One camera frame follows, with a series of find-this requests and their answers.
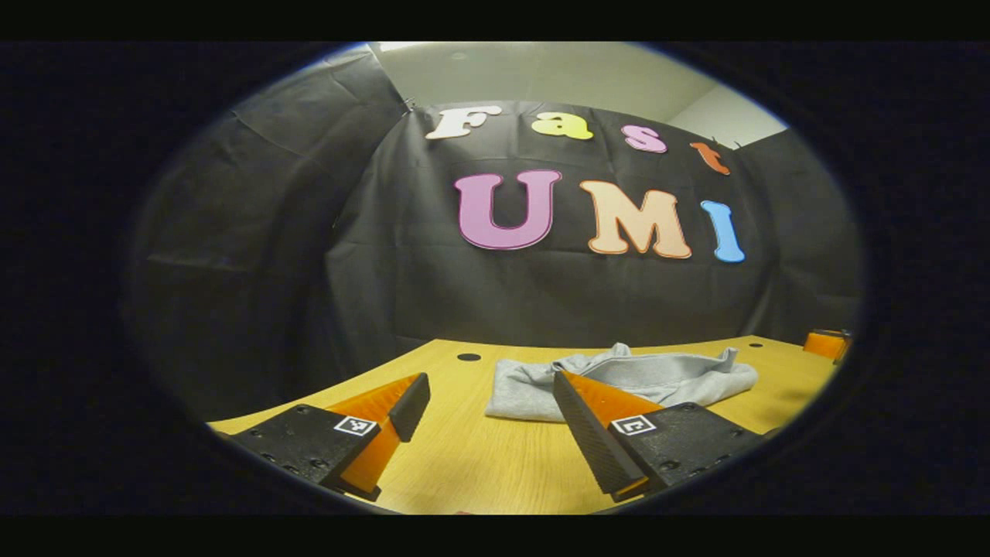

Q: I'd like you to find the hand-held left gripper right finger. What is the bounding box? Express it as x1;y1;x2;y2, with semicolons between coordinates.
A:
552;370;766;504

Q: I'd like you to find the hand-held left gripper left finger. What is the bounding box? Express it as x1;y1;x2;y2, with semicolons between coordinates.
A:
228;372;432;502

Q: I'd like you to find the grey sweatshirt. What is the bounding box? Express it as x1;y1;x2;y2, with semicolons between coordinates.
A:
485;343;760;423

